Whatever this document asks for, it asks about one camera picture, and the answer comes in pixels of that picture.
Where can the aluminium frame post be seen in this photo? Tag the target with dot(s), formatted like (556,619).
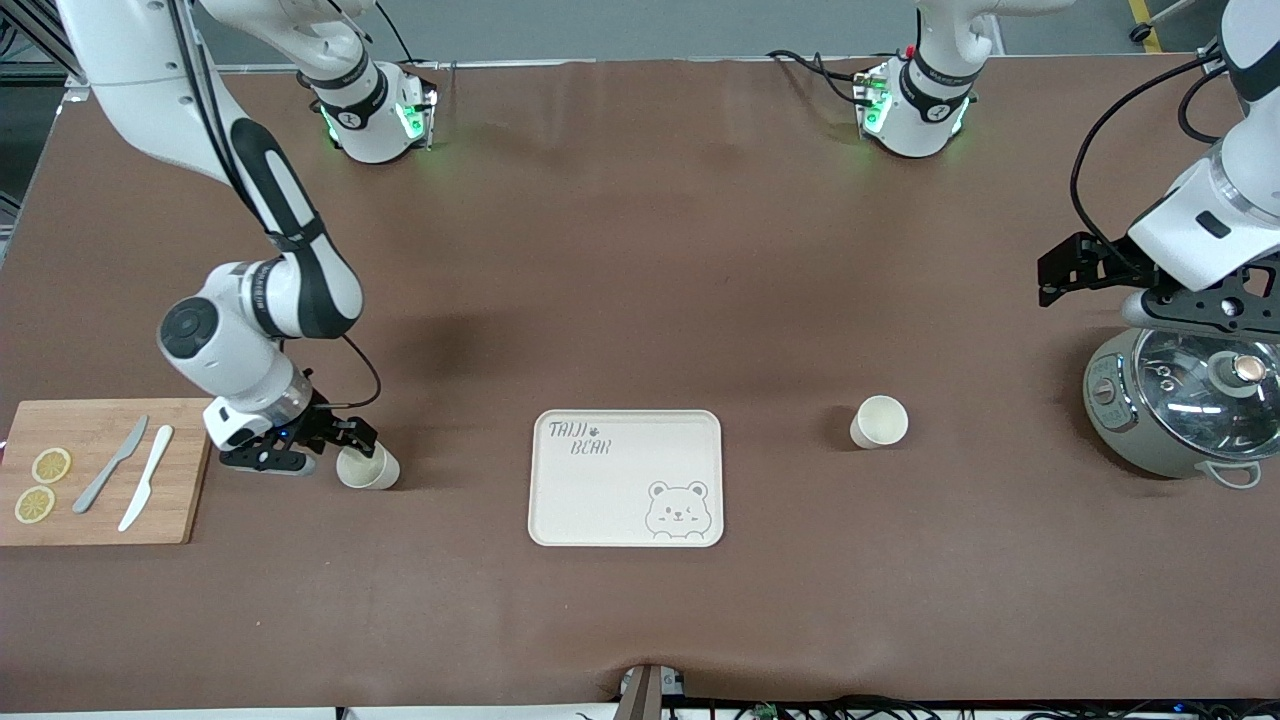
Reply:
(75,90)

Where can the white IKEA cup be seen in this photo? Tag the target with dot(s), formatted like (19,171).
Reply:
(367,470)
(880,422)

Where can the white plastic knife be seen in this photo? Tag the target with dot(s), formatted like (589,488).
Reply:
(148,478)

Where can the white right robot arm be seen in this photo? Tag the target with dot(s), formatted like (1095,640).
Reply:
(230,350)

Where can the cream tray with bear print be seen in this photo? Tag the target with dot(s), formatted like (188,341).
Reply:
(620,480)

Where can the lemon slice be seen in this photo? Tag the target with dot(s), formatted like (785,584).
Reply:
(35,504)
(52,465)

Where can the glass pot lid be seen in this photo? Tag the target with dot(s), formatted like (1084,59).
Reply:
(1180,400)

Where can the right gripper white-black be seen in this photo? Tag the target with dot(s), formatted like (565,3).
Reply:
(318,425)

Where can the gray electric cooking pot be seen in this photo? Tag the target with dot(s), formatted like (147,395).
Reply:
(1120,420)

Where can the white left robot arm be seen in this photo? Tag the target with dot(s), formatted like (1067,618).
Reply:
(925,100)

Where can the brown table mat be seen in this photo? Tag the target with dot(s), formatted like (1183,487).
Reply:
(700,250)

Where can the metal table edge bracket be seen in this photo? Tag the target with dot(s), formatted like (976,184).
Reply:
(640,695)

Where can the wooden cutting board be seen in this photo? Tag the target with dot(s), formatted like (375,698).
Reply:
(100,430)

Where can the grey plastic knife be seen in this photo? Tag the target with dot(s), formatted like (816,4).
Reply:
(110,465)

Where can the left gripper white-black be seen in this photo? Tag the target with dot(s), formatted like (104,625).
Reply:
(1108,261)

